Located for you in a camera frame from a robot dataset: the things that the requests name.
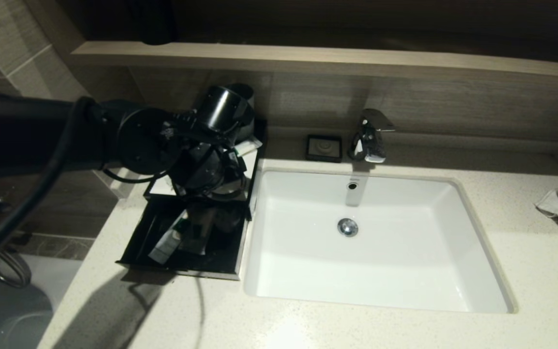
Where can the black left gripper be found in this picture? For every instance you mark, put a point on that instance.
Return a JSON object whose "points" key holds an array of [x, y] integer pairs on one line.
{"points": [[211, 145]]}

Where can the black sliding drawer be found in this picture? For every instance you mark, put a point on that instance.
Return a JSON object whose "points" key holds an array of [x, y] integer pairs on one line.
{"points": [[138, 242]]}

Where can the black amenity box with drawer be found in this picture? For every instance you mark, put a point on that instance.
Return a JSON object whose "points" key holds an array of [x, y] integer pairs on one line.
{"points": [[261, 131]]}

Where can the slim long packet green label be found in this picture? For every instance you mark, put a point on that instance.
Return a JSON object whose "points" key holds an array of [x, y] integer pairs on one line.
{"points": [[249, 144]]}

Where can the white rectangular pad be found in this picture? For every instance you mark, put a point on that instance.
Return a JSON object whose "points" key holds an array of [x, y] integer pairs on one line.
{"points": [[252, 169]]}

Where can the grey cup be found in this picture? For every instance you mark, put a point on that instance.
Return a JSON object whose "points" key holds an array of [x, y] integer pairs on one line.
{"points": [[242, 89]]}

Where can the small packet green label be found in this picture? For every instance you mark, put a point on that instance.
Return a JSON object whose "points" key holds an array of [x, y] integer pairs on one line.
{"points": [[167, 245]]}

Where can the black square soap dish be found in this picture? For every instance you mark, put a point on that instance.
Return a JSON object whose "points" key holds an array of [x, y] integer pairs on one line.
{"points": [[324, 148]]}

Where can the chrome faucet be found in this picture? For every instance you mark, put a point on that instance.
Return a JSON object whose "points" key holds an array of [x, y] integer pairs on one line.
{"points": [[368, 138]]}

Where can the chrome sink drain stopper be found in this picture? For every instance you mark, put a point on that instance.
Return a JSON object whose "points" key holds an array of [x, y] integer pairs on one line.
{"points": [[347, 227]]}

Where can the white rectangular sink basin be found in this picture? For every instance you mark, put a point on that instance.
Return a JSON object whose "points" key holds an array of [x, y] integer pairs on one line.
{"points": [[380, 271]]}

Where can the light wooden wall shelf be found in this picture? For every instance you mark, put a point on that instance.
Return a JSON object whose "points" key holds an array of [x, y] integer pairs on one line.
{"points": [[308, 60]]}

